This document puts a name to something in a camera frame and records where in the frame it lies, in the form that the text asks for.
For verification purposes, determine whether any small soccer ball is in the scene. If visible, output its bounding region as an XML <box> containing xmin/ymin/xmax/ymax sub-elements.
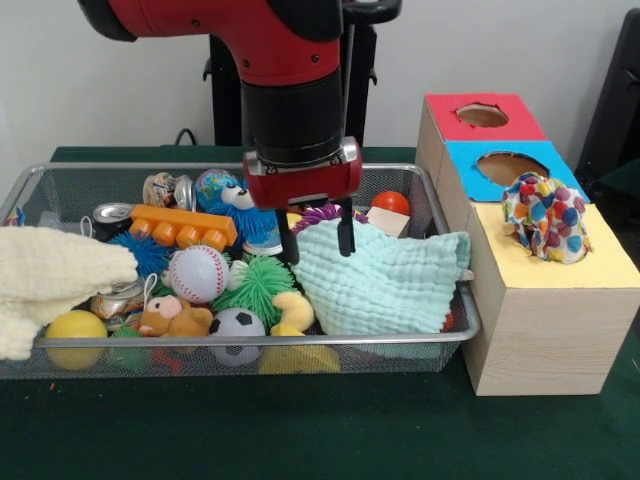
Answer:
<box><xmin>208</xmin><ymin>307</ymin><xmax>268</xmax><ymax>369</ymax></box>

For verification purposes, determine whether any mint green cloth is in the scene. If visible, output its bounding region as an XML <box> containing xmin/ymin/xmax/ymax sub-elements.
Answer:
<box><xmin>290</xmin><ymin>218</ymin><xmax>473</xmax><ymax>337</ymax></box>

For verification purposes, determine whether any green spiky rubber ball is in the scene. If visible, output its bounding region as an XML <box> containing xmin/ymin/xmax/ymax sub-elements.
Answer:
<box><xmin>212</xmin><ymin>254</ymin><xmax>297</xmax><ymax>329</ymax></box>

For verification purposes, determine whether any orange plastic building brick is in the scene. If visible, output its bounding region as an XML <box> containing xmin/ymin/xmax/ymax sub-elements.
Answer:
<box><xmin>129</xmin><ymin>203</ymin><xmax>239</xmax><ymax>250</ymax></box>

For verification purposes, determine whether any polka dot cloth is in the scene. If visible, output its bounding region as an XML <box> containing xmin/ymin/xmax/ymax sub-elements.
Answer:
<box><xmin>501</xmin><ymin>172</ymin><xmax>594</xmax><ymax>265</ymax></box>

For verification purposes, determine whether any dark green tablecloth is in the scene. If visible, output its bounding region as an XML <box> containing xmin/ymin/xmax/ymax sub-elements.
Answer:
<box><xmin>0</xmin><ymin>145</ymin><xmax>640</xmax><ymax>480</ymax></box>

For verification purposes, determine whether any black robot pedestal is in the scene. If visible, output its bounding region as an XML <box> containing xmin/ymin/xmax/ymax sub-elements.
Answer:
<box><xmin>202</xmin><ymin>0</ymin><xmax>404</xmax><ymax>148</ymax></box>

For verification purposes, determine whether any blue spiky toy with eyes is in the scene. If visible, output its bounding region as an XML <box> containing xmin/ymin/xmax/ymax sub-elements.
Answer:
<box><xmin>198</xmin><ymin>184</ymin><xmax>280</xmax><ymax>249</ymax></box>

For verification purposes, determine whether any white baseball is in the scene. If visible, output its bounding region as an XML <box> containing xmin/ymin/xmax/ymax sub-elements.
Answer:
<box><xmin>168</xmin><ymin>245</ymin><xmax>231</xmax><ymax>304</ymax></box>

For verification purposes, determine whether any red ball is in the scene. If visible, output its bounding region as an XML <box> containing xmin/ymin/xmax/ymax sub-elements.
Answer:
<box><xmin>370</xmin><ymin>191</ymin><xmax>411</xmax><ymax>217</ymax></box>

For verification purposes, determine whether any yellow ball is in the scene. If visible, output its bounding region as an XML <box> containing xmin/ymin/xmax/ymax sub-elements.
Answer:
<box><xmin>45</xmin><ymin>309</ymin><xmax>109</xmax><ymax>371</ymax></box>

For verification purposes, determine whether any purple spiky toy with eyes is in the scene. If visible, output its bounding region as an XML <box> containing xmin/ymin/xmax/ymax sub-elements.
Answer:
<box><xmin>293</xmin><ymin>202</ymin><xmax>370</xmax><ymax>235</ymax></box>

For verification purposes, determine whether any shallow silver mesh bin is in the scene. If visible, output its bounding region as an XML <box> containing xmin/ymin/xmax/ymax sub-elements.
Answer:
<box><xmin>0</xmin><ymin>162</ymin><xmax>482</xmax><ymax>381</ymax></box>

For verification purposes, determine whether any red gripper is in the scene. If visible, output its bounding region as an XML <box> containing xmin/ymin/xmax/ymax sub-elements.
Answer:
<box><xmin>242</xmin><ymin>136</ymin><xmax>363</xmax><ymax>267</ymax></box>

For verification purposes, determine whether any wooden box with three holes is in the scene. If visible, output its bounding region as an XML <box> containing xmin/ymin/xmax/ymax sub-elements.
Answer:
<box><xmin>414</xmin><ymin>91</ymin><xmax>640</xmax><ymax>397</ymax></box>

